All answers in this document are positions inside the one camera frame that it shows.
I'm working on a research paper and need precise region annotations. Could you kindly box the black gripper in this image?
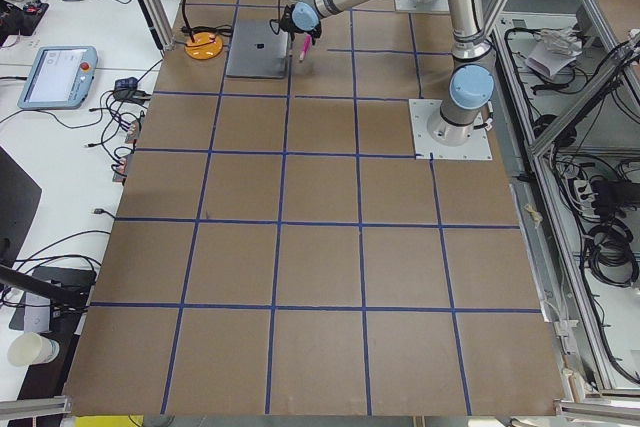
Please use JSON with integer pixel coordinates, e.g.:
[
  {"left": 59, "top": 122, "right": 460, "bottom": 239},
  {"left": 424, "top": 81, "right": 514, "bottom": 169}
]
[{"left": 296, "top": 23, "right": 322, "bottom": 46}]

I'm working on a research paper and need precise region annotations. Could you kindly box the pink marker pen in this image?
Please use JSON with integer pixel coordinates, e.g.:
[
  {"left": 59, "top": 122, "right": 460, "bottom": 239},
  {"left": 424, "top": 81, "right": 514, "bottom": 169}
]
[{"left": 298, "top": 36, "right": 310, "bottom": 62}]

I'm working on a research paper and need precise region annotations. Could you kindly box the silver laptop notebook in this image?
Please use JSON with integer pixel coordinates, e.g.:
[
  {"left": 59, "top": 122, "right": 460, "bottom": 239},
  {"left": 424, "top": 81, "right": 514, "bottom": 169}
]
[{"left": 226, "top": 20, "right": 289, "bottom": 79}]

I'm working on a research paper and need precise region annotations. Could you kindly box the blue teach pendant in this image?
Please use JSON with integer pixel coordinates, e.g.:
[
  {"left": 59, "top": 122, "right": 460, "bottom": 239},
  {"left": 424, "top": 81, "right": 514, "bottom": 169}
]
[{"left": 17, "top": 46, "right": 98, "bottom": 110}]

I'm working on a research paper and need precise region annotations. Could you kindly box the white paper cup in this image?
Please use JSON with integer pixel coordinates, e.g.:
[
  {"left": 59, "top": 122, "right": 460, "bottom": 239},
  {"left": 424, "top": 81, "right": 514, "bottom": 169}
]
[{"left": 7, "top": 332, "right": 60, "bottom": 367}]

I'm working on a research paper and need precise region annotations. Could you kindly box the black lamp power cable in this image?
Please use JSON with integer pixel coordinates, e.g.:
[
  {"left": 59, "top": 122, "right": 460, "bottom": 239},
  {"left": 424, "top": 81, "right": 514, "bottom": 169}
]
[{"left": 180, "top": 24, "right": 236, "bottom": 43}]

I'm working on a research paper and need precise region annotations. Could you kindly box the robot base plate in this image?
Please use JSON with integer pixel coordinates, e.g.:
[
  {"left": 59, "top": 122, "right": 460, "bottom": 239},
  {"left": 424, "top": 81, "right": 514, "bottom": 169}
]
[
  {"left": 408, "top": 99, "right": 493, "bottom": 161},
  {"left": 394, "top": 0, "right": 449, "bottom": 15}
]

